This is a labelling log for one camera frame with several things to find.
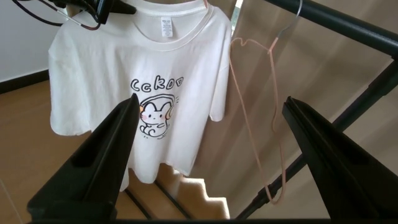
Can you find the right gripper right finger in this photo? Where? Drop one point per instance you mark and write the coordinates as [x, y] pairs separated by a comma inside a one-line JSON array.
[[351, 180]]

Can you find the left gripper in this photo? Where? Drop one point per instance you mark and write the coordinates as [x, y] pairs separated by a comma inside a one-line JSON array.
[[93, 6]]

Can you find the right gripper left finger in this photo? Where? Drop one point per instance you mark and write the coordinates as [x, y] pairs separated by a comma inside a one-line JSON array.
[[93, 174]]

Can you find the white printed t-shirt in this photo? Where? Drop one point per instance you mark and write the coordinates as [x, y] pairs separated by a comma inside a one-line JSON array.
[[102, 68]]

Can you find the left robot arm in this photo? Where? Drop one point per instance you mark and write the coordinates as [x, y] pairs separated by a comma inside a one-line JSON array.
[[37, 18]]

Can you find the black clothes rack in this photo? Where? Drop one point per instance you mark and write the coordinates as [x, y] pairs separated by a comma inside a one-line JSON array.
[[342, 20]]

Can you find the beige curtain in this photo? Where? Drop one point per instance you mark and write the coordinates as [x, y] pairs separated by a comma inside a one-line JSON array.
[[311, 77]]

